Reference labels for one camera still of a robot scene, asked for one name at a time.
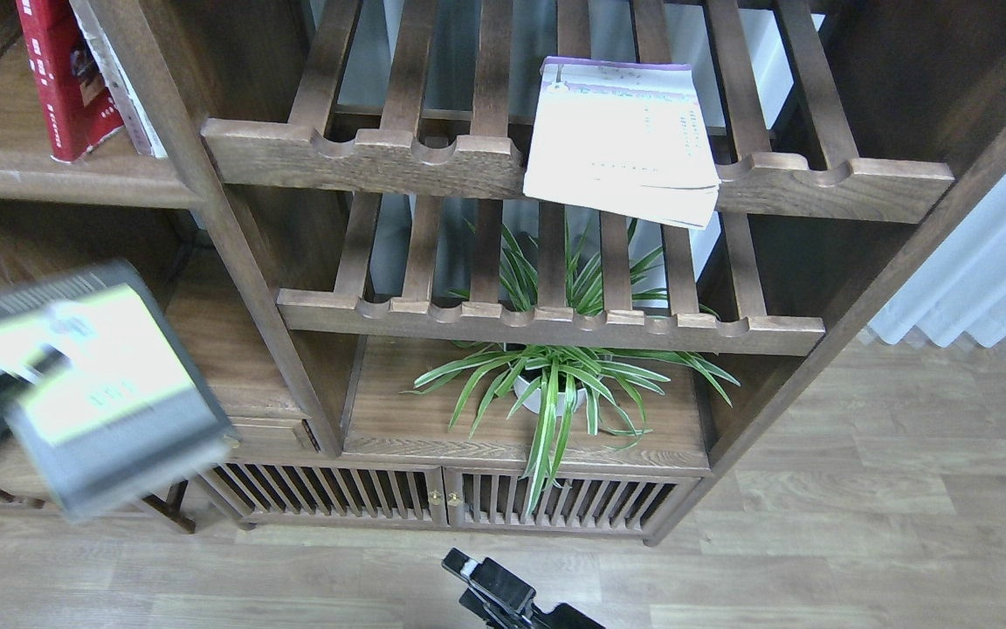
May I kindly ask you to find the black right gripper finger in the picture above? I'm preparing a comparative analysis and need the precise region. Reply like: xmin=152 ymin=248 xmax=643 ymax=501
xmin=458 ymin=590 xmax=503 ymax=628
xmin=442 ymin=549 xmax=536 ymax=621

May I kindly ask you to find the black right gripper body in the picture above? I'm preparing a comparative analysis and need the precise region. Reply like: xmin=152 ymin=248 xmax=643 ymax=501
xmin=503 ymin=604 xmax=604 ymax=628

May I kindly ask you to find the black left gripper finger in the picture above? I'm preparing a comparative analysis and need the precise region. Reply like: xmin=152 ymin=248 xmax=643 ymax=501
xmin=0 ymin=346 xmax=67 ymax=394

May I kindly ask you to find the grey and green book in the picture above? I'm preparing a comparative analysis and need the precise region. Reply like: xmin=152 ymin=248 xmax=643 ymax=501
xmin=0 ymin=259 xmax=240 ymax=522

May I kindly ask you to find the red book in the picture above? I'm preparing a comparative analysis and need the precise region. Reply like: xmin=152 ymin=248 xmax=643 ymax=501
xmin=15 ymin=1 xmax=124 ymax=163

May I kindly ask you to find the white plant pot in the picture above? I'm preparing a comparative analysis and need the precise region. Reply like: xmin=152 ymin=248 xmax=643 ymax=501
xmin=512 ymin=367 xmax=589 ymax=417

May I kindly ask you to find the green spider plant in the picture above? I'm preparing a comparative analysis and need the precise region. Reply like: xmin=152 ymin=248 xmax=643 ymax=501
xmin=403 ymin=225 xmax=741 ymax=515

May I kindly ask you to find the white standing book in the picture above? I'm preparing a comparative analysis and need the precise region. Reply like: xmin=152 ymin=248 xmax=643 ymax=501
xmin=71 ymin=1 xmax=168 ymax=160

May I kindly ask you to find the dark wooden bookshelf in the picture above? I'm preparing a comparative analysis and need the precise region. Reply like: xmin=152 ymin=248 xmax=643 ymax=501
xmin=0 ymin=1 xmax=1006 ymax=545

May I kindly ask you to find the white and purple book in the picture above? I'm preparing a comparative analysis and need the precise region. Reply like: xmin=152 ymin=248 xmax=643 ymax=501
xmin=522 ymin=56 xmax=721 ymax=230

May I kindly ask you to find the white curtain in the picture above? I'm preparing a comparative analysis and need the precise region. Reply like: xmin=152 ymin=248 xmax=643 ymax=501
xmin=869 ymin=174 xmax=1006 ymax=348

